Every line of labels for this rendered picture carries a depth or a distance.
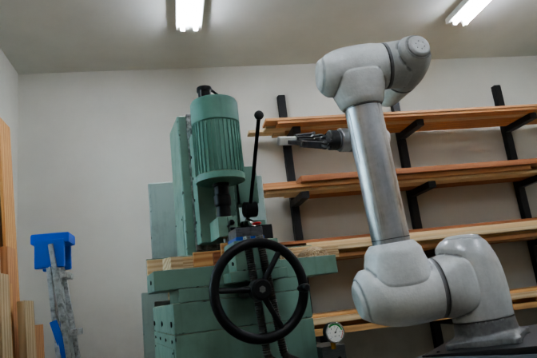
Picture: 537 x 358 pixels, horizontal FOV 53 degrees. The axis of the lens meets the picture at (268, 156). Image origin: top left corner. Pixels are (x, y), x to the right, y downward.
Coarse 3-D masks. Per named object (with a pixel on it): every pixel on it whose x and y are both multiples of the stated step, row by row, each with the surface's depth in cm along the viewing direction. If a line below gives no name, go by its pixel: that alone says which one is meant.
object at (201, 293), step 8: (272, 280) 169; (280, 280) 170; (288, 280) 171; (296, 280) 172; (184, 288) 160; (192, 288) 161; (200, 288) 162; (208, 288) 162; (280, 288) 169; (288, 288) 170; (296, 288) 171; (176, 296) 165; (184, 296) 160; (192, 296) 160; (200, 296) 161; (208, 296) 162; (224, 296) 163; (232, 296) 164
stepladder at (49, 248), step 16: (32, 240) 229; (48, 240) 228; (64, 240) 231; (48, 256) 227; (64, 256) 229; (48, 272) 225; (64, 272) 228; (48, 288) 223; (64, 288) 237; (64, 304) 224; (64, 320) 219; (64, 336) 218; (64, 352) 217
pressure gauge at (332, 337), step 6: (330, 324) 164; (336, 324) 165; (324, 330) 164; (330, 330) 164; (336, 330) 165; (342, 330) 165; (324, 336) 165; (330, 336) 163; (336, 336) 164; (342, 336) 164; (330, 342) 166; (336, 342) 163
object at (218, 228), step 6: (234, 216) 183; (216, 222) 183; (222, 222) 181; (228, 222) 182; (210, 228) 192; (216, 228) 184; (222, 228) 181; (228, 228) 181; (210, 234) 192; (216, 234) 184; (222, 234) 180; (228, 234) 181; (216, 240) 187; (222, 240) 189
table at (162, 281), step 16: (320, 256) 176; (160, 272) 159; (176, 272) 161; (192, 272) 162; (208, 272) 164; (224, 272) 165; (240, 272) 157; (272, 272) 160; (288, 272) 171; (320, 272) 175; (160, 288) 158; (176, 288) 160
